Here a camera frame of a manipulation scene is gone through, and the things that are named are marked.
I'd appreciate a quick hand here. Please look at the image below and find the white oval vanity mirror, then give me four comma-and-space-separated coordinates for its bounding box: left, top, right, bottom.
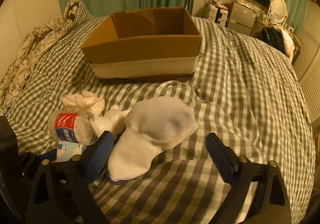
270, 0, 288, 23

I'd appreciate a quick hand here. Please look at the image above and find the plastic bottle red blue label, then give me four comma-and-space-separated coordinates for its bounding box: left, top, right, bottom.
48, 110, 96, 146

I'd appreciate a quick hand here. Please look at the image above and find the white figurine toy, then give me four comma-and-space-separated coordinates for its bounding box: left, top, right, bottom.
89, 104, 131, 140

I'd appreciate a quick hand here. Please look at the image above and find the white tissue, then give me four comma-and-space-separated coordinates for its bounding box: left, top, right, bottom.
61, 90, 105, 116

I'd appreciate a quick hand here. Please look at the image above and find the white drawer unit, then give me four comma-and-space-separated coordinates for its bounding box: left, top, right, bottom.
206, 4, 228, 27

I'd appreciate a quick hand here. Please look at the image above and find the white sock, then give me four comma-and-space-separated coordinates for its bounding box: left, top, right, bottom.
107, 96, 198, 183

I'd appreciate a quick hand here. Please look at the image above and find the grey cabinet under television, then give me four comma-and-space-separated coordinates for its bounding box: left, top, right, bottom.
227, 3, 266, 36

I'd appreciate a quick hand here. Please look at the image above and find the checkered pillow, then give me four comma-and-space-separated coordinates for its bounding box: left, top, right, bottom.
63, 0, 94, 27

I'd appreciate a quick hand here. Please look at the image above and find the grey checkered duvet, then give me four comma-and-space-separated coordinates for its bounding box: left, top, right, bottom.
6, 18, 315, 223

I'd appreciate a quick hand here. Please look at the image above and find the teal plastic packet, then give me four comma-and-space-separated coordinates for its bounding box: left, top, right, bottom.
56, 141, 86, 162

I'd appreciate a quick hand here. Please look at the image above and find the black bag on chair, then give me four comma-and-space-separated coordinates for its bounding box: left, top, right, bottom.
253, 27, 285, 54

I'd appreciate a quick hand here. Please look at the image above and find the brown cardboard box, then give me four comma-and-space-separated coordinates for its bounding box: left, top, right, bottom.
81, 7, 201, 80

